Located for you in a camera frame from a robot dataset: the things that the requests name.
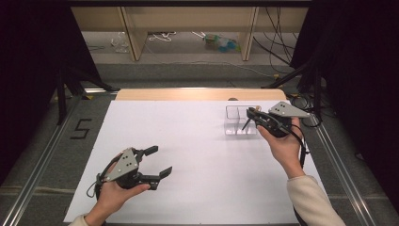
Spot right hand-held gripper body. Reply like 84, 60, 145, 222
256, 100, 311, 139

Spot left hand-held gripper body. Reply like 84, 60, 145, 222
95, 147, 162, 191

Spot clear plastic organizer box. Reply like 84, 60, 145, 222
223, 105, 263, 137

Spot person's right hand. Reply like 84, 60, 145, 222
256, 116, 305, 181

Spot person's left hand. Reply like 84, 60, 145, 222
92, 152, 152, 221

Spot white table mat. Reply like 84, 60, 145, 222
63, 100, 340, 225

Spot black stand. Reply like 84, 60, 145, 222
56, 66, 118, 126
261, 59, 325, 124

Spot wooden table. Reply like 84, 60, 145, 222
115, 88, 287, 102

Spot colourful plastic bag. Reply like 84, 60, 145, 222
202, 32, 242, 54

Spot black curtain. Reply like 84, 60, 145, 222
0, 0, 102, 186
289, 0, 399, 216

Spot clear plastic bag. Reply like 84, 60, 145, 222
109, 31, 131, 54

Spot wooden shelf unit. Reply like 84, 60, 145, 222
71, 7, 311, 62

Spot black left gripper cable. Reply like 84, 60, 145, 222
86, 156, 125, 200

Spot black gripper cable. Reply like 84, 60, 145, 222
86, 156, 125, 200
276, 121, 311, 170

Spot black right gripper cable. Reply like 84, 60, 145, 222
276, 121, 311, 170

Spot coiled black floor cables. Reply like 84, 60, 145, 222
287, 93, 325, 129

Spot hanging black cables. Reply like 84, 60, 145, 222
252, 7, 299, 75

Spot metal floor rail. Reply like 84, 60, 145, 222
0, 96, 83, 226
308, 112, 378, 226

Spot white cord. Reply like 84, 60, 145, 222
147, 31, 178, 43

